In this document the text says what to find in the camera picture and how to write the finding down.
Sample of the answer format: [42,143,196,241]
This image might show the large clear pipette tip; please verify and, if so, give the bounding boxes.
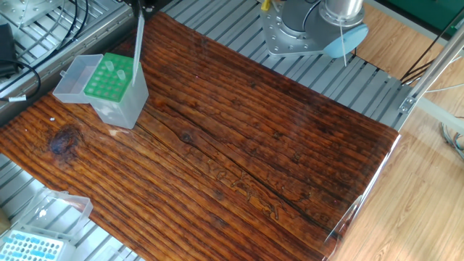
[131,14,146,87]

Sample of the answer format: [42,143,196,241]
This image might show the translucent tip holder green rack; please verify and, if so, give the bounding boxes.
[83,52,150,131]

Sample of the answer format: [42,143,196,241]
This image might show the clear hinged holder lid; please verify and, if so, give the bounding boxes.
[53,54,104,105]

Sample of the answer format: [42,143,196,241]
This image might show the clear small-tip box lid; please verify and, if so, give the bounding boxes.
[16,187,94,244]

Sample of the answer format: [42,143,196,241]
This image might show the white small-tip box blue tips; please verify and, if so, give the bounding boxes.
[0,229,76,261]

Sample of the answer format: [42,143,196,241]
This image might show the silver perforated metal plate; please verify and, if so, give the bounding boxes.
[0,0,65,28]

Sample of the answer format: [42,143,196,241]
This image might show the black power adapter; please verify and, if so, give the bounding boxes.
[0,23,18,78]

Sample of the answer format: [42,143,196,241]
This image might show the brown wooden board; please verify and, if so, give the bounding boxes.
[0,10,399,261]

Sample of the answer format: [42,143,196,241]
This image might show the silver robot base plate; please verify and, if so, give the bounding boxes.
[260,5,327,58]

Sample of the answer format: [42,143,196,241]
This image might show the black cable with white label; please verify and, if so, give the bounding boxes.
[0,59,41,103]

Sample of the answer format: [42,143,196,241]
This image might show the thin black cable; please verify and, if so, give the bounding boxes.
[400,5,464,83]

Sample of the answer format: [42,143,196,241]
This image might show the aluminium frame bar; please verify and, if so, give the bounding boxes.
[398,20,464,114]

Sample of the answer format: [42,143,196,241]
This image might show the coiled grey cable bundle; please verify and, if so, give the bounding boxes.
[439,121,464,162]

